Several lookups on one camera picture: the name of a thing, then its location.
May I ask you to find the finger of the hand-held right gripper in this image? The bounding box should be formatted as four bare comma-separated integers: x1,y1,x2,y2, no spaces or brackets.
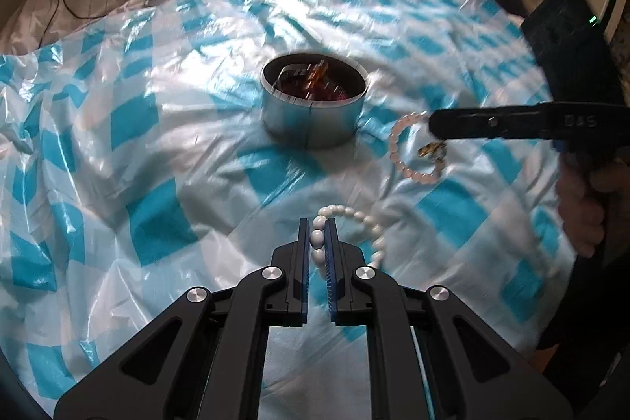
427,102,559,143

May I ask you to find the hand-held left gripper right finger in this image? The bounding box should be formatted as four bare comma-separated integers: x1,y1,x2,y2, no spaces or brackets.
325,218,574,420

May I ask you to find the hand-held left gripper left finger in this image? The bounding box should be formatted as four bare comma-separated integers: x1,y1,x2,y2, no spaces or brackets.
54,216,313,420

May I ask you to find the white bead bracelet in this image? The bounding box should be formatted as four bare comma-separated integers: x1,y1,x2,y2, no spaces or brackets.
309,204,389,283

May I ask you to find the pale pink bead bracelet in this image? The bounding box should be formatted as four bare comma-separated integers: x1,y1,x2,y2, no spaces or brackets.
388,112,448,182

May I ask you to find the round metal tin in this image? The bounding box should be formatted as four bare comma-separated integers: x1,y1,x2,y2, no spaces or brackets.
259,53,369,150

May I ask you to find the pile of mixed bracelets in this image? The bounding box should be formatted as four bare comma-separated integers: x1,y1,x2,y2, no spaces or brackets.
276,63,345,103

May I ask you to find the person's right hand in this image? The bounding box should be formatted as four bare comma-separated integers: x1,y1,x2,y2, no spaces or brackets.
556,144,613,259

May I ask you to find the blue checkered plastic sheet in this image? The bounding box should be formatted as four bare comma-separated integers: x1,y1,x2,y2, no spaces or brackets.
0,0,582,420

